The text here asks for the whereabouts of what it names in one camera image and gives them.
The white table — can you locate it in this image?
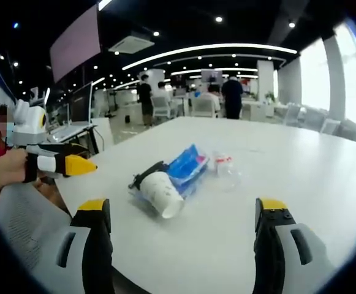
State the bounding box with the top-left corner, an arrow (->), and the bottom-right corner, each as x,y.
55,115 -> 356,294

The white office chair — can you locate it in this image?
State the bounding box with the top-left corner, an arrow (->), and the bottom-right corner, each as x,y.
283,103 -> 303,126
150,96 -> 172,119
192,97 -> 219,119
320,118 -> 341,135

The white side desk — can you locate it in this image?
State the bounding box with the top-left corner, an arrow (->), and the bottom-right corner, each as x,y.
47,120 -> 100,154

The computer monitor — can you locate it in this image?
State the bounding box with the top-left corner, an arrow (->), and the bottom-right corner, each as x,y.
69,80 -> 94,124

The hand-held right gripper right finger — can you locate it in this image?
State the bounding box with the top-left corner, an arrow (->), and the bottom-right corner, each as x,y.
252,197 -> 335,294

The grey mesh chair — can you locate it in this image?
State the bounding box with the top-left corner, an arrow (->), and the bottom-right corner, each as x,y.
0,181 -> 74,278

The white paper cup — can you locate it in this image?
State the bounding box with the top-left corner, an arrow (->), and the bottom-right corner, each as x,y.
139,171 -> 185,219

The blue plastic packet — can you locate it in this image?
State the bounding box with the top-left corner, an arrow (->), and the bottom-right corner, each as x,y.
166,143 -> 211,197

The hanging display screen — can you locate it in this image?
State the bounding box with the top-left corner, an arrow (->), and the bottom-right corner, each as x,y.
49,4 -> 102,84

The ceiling air conditioner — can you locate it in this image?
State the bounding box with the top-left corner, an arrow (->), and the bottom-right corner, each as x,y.
108,34 -> 156,55

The clear plastic bottle red label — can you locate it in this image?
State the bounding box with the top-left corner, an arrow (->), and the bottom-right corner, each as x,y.
211,149 -> 243,192

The black clip item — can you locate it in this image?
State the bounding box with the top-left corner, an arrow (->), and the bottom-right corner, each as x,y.
127,161 -> 170,191

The person's left hand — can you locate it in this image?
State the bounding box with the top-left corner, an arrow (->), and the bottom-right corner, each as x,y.
0,149 -> 29,186

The clear plastic bag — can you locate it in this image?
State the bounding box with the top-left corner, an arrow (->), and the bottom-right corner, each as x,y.
127,183 -> 203,217

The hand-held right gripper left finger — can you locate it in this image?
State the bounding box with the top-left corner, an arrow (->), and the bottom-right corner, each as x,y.
34,198 -> 113,294

